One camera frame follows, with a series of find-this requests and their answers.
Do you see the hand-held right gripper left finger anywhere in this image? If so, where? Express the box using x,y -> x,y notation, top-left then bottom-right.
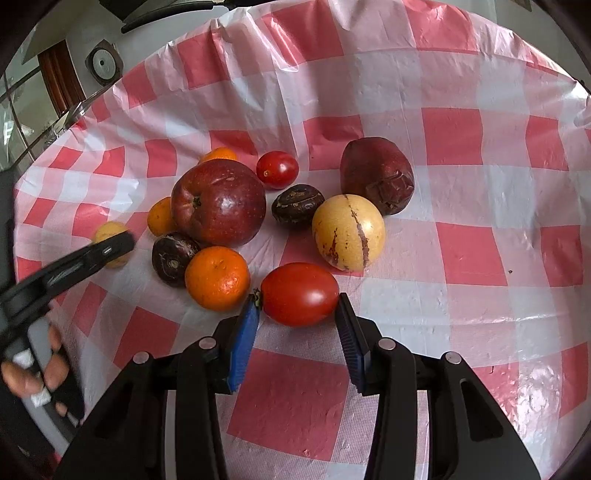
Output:
55,293 -> 262,480

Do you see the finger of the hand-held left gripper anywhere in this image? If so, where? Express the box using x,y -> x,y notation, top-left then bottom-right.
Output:
18,231 -> 136,303

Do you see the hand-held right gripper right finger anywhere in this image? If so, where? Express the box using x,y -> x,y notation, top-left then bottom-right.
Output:
335,292 -> 541,480

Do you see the small yellow fruit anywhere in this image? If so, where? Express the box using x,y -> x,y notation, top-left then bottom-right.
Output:
92,222 -> 131,269

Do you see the large red tomato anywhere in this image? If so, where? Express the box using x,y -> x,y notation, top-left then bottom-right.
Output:
260,262 -> 341,328

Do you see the dark purple passion fruit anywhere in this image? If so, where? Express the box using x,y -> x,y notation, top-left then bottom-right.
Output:
152,232 -> 201,288
271,184 -> 326,225

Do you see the person's left hand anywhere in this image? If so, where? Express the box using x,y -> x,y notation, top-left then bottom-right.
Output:
1,323 -> 72,416

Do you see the small orange citrus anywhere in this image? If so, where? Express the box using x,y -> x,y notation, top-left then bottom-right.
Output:
198,147 -> 238,164
147,196 -> 178,236

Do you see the large orange mandarin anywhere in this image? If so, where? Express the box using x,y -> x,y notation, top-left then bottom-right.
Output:
185,246 -> 251,311

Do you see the yellow striped pepino melon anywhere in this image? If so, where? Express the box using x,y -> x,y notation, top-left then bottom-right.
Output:
311,194 -> 386,271

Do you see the large red apple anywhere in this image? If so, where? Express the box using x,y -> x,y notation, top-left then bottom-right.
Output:
171,159 -> 267,247

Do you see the red white checkered tablecloth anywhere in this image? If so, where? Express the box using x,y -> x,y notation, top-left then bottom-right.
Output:
13,0 -> 591,480

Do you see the glass window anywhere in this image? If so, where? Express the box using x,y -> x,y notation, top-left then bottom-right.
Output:
0,60 -> 51,167

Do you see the dark red pomegranate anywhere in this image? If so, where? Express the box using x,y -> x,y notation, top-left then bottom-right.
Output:
340,137 -> 415,215

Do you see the small red tomato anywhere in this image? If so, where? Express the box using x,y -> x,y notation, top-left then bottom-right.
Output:
256,151 -> 299,190

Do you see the black wok pan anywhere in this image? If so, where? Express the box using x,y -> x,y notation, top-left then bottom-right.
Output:
99,0 -> 241,33

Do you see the wooden door frame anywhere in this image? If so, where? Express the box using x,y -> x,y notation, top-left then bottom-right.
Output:
37,39 -> 86,114

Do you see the round wall clock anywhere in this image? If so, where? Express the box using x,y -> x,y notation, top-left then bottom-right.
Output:
86,39 -> 124,86

